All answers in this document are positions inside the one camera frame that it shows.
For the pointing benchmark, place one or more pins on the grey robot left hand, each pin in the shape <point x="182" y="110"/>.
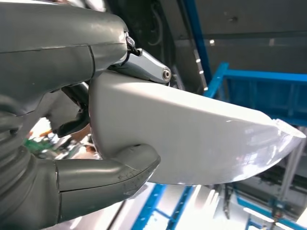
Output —
<point x="48" y="47"/>

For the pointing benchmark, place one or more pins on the blue metal shelf rack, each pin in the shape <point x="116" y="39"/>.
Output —
<point x="264" y="95"/>

